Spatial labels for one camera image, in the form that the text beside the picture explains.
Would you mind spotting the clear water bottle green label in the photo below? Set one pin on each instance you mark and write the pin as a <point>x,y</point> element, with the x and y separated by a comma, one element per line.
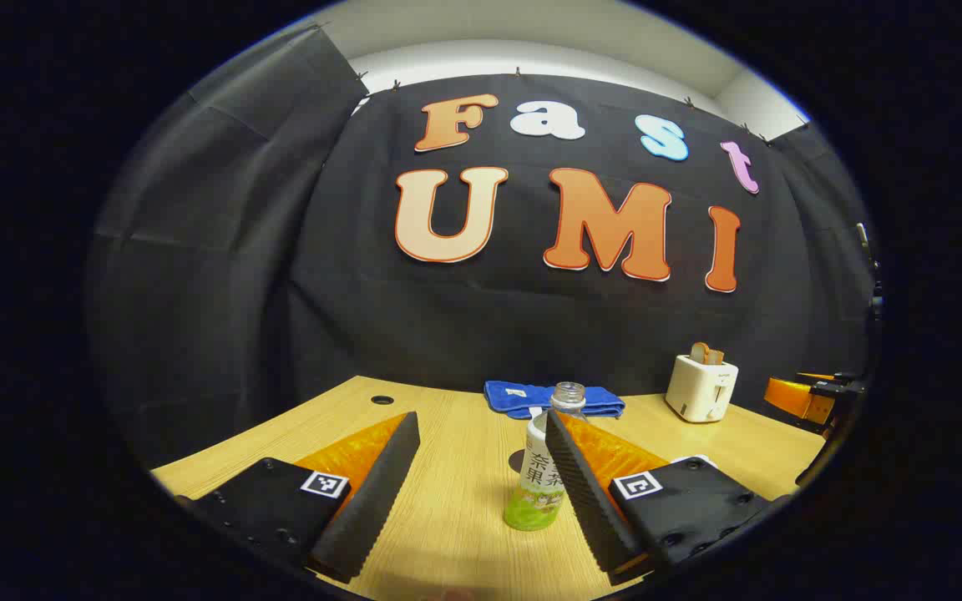
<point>535,492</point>

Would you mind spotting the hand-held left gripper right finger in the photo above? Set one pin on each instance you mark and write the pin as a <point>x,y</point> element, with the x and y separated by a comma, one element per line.
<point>585,501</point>

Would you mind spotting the folded blue towel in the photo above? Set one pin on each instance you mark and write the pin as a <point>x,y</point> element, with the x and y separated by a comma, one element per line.
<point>514,399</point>

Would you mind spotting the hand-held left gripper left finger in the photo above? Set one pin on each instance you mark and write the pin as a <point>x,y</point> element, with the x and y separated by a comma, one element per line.
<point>372,501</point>

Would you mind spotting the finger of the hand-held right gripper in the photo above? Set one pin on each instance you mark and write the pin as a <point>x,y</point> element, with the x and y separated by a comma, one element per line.
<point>798,401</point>

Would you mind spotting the cream toaster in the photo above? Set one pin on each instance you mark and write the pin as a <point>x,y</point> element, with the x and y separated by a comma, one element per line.
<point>698,388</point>

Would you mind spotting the dark round coaster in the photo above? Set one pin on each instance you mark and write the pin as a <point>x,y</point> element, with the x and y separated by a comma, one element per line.
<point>517,462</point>

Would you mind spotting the black backdrop cloth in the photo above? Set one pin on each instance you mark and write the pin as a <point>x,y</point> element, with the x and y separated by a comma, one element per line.
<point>448,317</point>

